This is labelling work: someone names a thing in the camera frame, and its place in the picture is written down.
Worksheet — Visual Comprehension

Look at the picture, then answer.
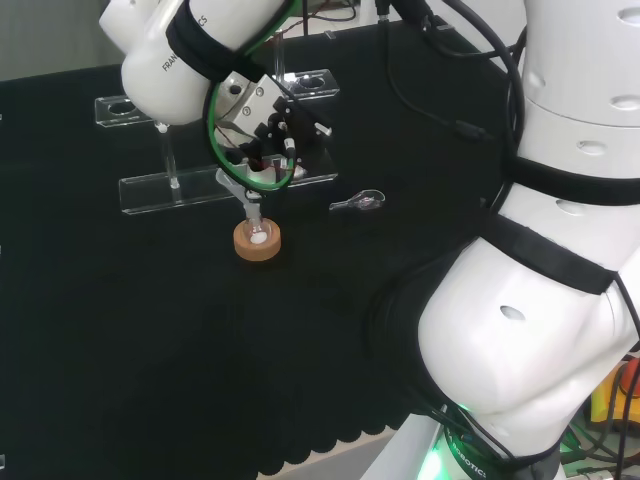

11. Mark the yellow stop button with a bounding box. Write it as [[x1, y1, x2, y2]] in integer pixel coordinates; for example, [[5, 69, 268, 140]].
[[591, 359, 640, 427]]

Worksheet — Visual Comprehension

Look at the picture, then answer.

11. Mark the black cable with connector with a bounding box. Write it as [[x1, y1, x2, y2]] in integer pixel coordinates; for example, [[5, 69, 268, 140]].
[[374, 0, 527, 144]]

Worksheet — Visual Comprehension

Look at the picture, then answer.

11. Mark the brown cork ring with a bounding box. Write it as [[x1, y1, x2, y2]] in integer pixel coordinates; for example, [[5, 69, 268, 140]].
[[233, 215, 283, 262]]

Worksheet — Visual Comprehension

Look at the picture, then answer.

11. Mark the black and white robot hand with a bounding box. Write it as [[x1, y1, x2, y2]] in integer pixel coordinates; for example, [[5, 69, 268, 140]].
[[218, 83, 335, 202]]

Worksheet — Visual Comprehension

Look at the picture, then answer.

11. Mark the clear acrylic funnel stand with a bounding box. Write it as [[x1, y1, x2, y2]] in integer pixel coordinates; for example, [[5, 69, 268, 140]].
[[93, 29, 342, 217]]

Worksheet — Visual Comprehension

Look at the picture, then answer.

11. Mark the black bench cloth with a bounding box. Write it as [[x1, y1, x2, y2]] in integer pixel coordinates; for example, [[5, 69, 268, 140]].
[[0, 19, 527, 479]]

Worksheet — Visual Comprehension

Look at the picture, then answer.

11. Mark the clear glass weighing funnel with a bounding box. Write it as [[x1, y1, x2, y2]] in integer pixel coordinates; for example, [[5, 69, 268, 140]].
[[328, 188, 387, 213]]

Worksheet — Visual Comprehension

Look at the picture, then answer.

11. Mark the clear round-bottom flask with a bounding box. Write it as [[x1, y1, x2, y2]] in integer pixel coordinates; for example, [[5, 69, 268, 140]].
[[243, 203, 272, 247]]

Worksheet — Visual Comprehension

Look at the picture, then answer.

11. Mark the clear conical funnel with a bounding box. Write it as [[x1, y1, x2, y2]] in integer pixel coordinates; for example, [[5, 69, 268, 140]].
[[214, 168, 262, 221]]

